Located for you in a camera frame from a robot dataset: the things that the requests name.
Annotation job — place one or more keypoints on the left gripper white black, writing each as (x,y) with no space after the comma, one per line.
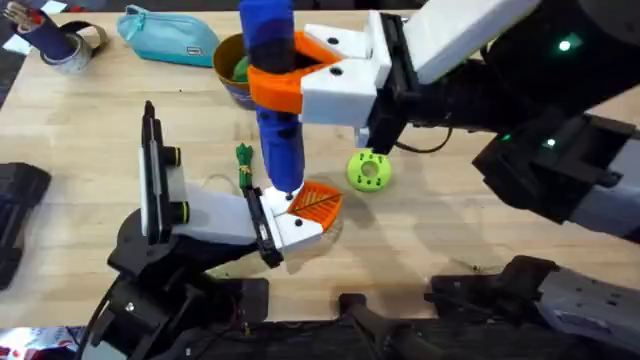
(215,220)

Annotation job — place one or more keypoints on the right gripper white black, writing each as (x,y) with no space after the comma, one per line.
(450,35)

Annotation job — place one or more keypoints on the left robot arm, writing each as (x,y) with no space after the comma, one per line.
(150,315)

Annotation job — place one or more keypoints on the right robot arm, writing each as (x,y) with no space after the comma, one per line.
(600,75)

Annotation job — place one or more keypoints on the green toy vegetable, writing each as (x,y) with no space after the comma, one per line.
(244,170)

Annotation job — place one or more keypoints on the green disc with holes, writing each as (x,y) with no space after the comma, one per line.
(359,180)

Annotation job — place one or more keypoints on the blue tub with toys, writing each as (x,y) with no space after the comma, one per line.
(227,55)

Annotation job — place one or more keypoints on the black left wrist plate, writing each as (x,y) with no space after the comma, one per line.
(151,170)

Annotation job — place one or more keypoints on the teal zip pouch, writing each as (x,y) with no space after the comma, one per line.
(165,37)

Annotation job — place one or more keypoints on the grey tape roll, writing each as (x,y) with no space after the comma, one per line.
(75,62)

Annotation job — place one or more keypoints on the black case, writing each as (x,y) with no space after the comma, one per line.
(17,210)

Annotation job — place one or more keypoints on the dark blue pen cup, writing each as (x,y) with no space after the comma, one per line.
(47,35)

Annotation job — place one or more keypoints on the colourful printed bag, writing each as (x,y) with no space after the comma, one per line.
(35,345)

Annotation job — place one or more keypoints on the black rail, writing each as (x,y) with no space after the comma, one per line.
(310,342)

